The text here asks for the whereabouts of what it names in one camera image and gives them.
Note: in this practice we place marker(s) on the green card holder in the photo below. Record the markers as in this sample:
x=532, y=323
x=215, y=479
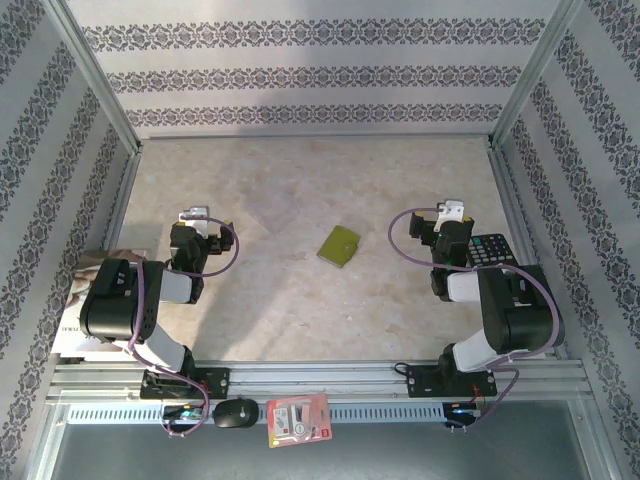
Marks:
x=339, y=246

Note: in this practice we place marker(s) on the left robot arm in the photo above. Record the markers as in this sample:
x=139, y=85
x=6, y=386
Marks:
x=115, y=305

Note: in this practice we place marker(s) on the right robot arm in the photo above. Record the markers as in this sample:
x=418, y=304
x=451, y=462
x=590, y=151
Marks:
x=520, y=310

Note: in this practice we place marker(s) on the black calculator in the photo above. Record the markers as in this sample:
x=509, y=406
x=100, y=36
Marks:
x=492, y=250

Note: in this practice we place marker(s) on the illustrated paperback book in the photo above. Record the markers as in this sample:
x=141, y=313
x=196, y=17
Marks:
x=67, y=330

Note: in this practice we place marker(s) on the small green circuit board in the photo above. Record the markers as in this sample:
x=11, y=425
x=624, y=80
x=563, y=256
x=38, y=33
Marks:
x=185, y=413
x=462, y=411

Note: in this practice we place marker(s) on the black computer mouse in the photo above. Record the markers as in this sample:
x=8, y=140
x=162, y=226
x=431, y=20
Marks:
x=235, y=414

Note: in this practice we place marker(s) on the red USB drive blister pack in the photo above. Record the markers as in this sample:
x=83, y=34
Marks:
x=297, y=420

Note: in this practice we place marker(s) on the grey metal panel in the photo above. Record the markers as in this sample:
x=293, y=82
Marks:
x=400, y=455

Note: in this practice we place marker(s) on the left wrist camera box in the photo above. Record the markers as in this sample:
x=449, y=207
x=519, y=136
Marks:
x=195, y=214

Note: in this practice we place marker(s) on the aluminium frame rail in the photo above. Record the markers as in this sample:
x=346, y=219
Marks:
x=512, y=200
x=121, y=200
x=315, y=136

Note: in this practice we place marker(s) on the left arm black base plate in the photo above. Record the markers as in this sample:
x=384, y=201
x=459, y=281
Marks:
x=217, y=382

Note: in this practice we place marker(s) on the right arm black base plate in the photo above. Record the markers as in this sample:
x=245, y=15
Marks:
x=422, y=382

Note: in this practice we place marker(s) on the aluminium frame post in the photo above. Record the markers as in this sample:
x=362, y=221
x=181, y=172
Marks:
x=96, y=75
x=534, y=75

